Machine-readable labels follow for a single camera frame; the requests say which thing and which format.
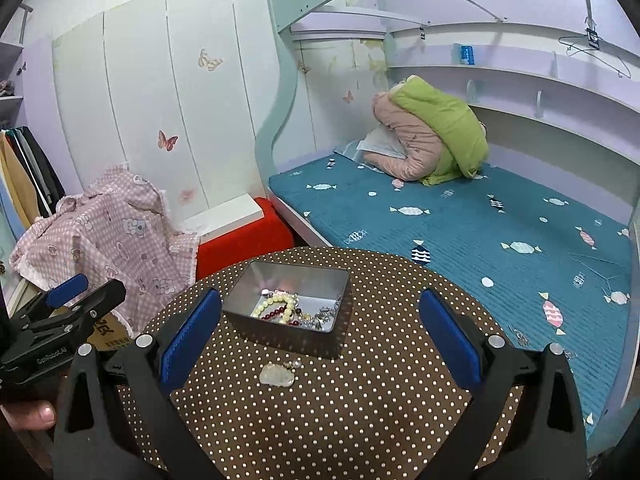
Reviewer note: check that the white wardrobe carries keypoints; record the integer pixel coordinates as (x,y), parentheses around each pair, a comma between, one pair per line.
(150,110)

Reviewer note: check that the teal bunk bed frame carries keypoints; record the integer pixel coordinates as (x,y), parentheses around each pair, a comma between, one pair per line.
(280,15)

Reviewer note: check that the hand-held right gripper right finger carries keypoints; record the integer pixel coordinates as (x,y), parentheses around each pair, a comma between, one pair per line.
(452,345)

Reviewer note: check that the small butterfly sticker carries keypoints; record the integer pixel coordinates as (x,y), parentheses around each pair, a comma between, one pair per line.
(348,97)

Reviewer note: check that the pink checkered cloth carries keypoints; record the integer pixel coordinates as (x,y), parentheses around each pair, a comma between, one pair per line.
(115,230)

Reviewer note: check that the blue candy print bedsheet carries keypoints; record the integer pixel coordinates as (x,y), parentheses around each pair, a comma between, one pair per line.
(450,240)

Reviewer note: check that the gold butterfly sticker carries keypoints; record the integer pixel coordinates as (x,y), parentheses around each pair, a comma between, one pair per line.
(210,60)

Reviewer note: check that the light blue folded cloth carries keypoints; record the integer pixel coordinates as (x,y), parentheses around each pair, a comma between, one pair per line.
(347,151)

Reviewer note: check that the grey metal tin box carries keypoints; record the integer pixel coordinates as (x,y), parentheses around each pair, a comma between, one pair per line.
(285,342)

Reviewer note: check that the cardboard box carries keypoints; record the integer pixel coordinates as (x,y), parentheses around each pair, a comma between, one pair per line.
(107,335)

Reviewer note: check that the yellow hanging garment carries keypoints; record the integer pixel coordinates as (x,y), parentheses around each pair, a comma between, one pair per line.
(12,175)

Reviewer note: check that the green and pink quilt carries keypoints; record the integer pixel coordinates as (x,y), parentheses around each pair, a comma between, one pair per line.
(440,125)

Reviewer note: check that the small blue box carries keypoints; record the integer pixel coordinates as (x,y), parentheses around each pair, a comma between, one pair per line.
(467,54)

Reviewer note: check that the dark hanging jacket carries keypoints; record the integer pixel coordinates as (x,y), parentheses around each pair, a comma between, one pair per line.
(45,175)

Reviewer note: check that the white wall shelf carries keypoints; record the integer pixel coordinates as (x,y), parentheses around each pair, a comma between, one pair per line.
(550,95)

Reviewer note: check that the person's left hand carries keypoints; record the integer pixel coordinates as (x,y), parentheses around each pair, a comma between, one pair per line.
(30,416)

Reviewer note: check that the white pillow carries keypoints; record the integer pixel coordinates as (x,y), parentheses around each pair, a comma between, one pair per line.
(380,145)

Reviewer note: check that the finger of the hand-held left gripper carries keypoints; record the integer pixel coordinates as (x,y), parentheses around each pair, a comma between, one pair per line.
(67,290)
(107,300)

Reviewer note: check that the pale jade pendant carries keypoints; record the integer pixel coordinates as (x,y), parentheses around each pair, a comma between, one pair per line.
(275,375)

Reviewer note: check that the purple wall shelf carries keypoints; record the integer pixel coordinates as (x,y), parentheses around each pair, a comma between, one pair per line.
(10,50)

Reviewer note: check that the red box with white lid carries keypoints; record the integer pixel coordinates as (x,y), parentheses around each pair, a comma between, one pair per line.
(240,240)

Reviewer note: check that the pink butterfly sticker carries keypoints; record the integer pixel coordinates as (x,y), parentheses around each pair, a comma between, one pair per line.
(167,141)

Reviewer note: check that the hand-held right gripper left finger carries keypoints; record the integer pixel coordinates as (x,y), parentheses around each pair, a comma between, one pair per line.
(192,345)

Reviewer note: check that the small pearl charm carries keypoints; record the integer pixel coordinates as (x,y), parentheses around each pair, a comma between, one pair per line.
(296,363)

